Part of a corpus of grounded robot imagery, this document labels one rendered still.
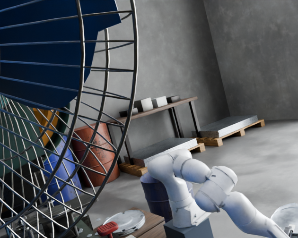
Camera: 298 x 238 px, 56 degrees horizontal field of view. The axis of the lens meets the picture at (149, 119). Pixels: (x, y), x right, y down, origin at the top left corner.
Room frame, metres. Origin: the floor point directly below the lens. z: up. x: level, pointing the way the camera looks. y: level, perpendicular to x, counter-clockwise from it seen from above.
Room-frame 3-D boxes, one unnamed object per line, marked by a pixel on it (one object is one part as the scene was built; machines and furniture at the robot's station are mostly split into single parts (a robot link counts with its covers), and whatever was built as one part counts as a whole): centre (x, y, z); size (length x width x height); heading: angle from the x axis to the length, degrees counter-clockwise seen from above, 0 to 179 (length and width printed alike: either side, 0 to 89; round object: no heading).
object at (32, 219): (1.13, 0.60, 0.76); 0.15 x 0.09 x 0.05; 29
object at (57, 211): (1.21, 0.45, 0.72); 0.25 x 0.14 x 0.14; 119
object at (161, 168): (1.43, -0.01, 0.71); 0.18 x 0.11 x 0.25; 114
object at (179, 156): (1.40, -0.11, 0.78); 0.25 x 0.18 x 0.11; 24
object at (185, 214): (1.47, -0.08, 0.52); 0.22 x 0.19 x 0.14; 123
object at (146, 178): (2.29, 0.00, 0.24); 0.42 x 0.42 x 0.48
